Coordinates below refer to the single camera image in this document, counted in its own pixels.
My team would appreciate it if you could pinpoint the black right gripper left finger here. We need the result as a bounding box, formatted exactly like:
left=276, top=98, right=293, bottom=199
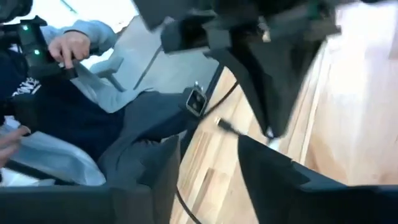
left=0, top=135, right=182, bottom=224

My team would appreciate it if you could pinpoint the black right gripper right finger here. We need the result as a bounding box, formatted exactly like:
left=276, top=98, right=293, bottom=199
left=238, top=135, right=398, bottom=224

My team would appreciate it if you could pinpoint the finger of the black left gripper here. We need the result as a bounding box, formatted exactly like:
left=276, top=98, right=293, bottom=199
left=248, top=43, right=324, bottom=138
left=214, top=46, right=274, bottom=136

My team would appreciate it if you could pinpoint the person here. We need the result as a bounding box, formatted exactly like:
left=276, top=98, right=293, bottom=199
left=0, top=19, right=201, bottom=187

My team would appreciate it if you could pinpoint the person's hand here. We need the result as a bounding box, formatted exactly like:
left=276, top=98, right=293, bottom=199
left=48, top=30, right=91, bottom=69
left=0, top=125, right=31, bottom=167

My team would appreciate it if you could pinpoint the black aluminium table frame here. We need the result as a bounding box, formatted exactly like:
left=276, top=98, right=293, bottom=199
left=178, top=63, right=225, bottom=156

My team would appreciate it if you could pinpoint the black table-level camera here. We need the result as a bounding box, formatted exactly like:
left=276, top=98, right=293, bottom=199
left=185, top=82, right=208, bottom=118

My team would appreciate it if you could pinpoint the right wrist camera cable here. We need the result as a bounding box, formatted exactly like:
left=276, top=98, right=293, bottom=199
left=175, top=186, right=201, bottom=224

